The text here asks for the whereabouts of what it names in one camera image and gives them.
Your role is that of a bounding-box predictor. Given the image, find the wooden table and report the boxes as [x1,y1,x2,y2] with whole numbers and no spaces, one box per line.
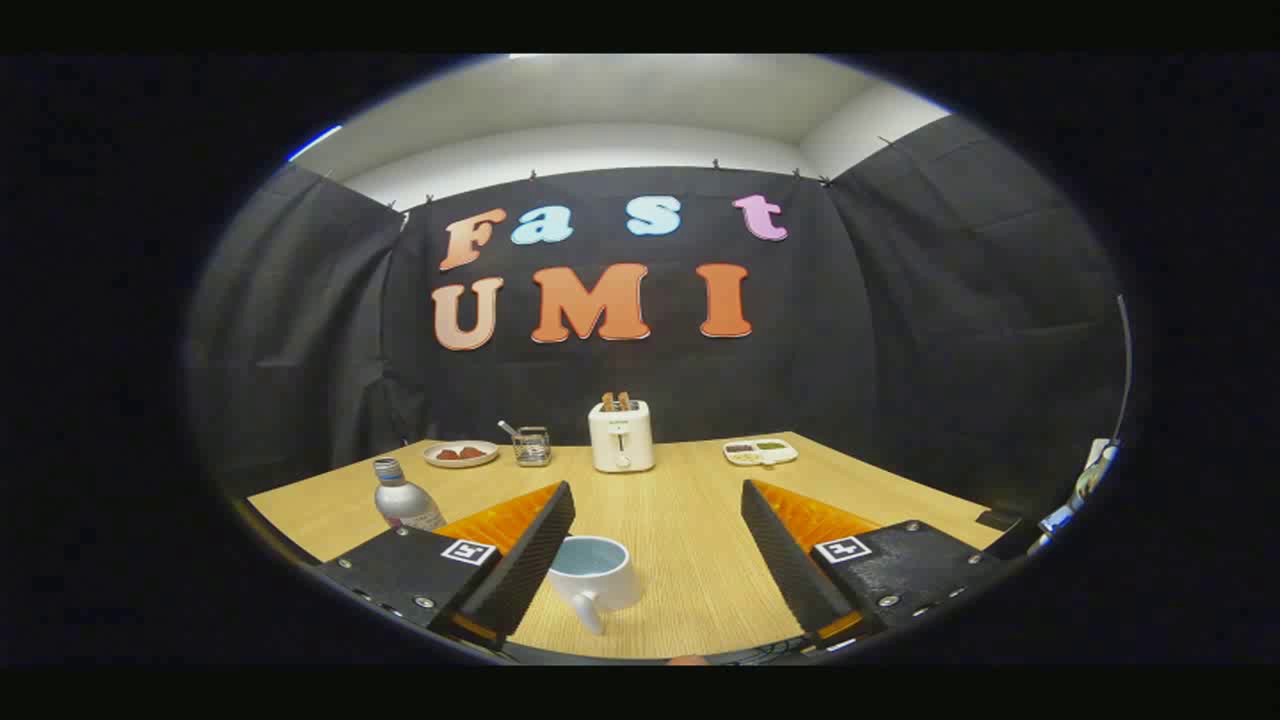
[247,432,1007,661]

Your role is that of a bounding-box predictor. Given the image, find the white cup blue inside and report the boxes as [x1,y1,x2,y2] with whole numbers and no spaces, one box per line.
[548,535,643,636]

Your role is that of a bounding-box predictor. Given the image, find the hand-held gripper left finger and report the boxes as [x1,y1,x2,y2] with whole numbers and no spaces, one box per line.
[318,481,577,651]

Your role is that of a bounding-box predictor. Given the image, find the white toaster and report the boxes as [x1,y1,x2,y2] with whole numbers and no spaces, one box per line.
[588,400,656,474]

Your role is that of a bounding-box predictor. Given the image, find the side stand with small items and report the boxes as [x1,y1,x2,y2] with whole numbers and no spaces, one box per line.
[1035,438,1123,553]

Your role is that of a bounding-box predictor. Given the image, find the white divided snack tray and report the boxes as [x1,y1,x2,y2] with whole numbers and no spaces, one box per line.
[723,438,799,467]

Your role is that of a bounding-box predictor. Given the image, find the white oval plate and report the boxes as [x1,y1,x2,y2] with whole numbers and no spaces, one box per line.
[422,440,500,469]

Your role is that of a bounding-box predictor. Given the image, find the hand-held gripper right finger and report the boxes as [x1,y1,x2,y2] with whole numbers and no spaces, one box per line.
[741,479,1007,648]

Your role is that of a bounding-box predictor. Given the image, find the black backdrop cloth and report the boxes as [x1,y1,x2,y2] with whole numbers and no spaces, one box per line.
[185,113,1129,521]

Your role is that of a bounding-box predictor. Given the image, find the silver juice bottle red label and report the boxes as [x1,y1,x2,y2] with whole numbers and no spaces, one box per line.
[373,457,448,532]

